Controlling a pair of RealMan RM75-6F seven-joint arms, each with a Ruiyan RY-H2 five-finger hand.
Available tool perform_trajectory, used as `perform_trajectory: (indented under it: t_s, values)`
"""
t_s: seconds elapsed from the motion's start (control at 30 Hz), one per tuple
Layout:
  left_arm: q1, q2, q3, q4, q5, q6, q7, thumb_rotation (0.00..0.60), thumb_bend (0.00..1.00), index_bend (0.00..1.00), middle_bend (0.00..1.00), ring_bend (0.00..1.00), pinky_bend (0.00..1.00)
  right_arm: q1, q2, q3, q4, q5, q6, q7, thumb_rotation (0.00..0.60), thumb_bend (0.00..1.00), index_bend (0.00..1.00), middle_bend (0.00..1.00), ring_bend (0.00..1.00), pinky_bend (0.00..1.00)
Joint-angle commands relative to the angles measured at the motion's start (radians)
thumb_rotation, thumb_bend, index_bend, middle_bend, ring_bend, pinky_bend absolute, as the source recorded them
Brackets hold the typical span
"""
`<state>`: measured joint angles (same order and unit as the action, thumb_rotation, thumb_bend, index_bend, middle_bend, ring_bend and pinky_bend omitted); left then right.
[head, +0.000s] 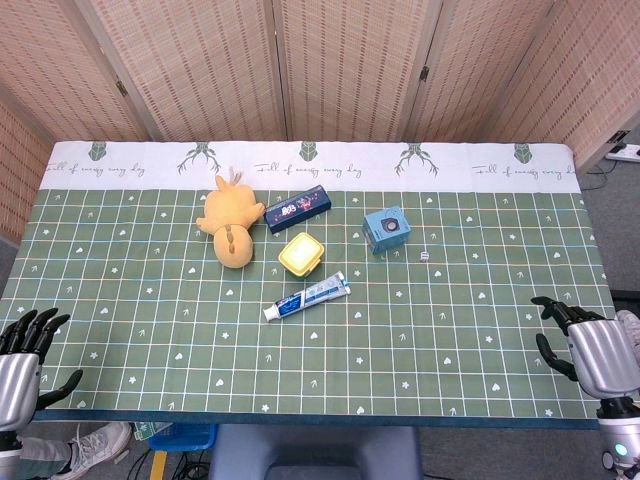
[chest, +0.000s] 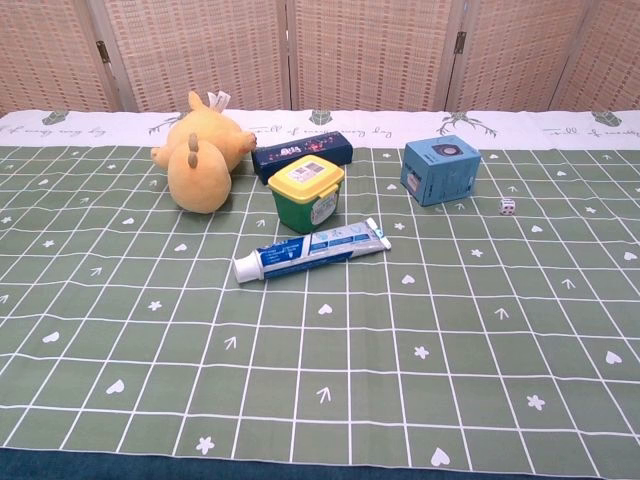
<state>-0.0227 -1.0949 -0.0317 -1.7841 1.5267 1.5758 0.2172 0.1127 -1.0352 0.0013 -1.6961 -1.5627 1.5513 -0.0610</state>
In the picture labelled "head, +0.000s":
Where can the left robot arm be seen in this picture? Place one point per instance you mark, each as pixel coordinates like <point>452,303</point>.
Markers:
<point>6,444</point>

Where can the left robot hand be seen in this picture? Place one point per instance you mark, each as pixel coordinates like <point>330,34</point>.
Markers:
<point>20,370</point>

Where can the woven folding screen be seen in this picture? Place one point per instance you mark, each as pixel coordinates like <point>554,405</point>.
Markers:
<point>320,70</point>

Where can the blue white toothpaste tube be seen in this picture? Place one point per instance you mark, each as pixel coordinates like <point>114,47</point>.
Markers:
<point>306,297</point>

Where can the white power strip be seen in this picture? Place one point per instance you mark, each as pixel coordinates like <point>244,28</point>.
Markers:
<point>625,152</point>

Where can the grey sneaker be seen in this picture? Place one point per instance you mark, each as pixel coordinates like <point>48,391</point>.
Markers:
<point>630,330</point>

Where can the white sneaker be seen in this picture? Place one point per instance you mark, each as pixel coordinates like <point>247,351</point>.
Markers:
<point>92,447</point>

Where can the yellow plush duck toy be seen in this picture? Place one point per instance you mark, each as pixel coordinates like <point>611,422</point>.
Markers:
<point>232,222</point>

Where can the light blue speaker box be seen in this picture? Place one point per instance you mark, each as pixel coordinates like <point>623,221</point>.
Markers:
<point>386,231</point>

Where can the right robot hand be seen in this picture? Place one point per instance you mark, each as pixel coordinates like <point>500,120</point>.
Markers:
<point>598,356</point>

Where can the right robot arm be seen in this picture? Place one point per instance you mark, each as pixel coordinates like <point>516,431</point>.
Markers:
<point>618,435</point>

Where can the dark blue rectangular box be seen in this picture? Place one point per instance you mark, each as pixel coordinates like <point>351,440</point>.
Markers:
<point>297,208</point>

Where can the green grid tablecloth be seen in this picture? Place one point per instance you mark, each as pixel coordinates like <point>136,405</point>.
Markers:
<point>310,300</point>

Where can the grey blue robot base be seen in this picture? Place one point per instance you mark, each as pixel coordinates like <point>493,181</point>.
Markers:
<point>315,452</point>

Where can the blue plastic basket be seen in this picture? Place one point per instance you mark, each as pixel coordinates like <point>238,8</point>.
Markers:
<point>182,436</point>

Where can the yellow lidded plastic container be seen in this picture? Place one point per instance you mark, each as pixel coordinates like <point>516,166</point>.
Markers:
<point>300,255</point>

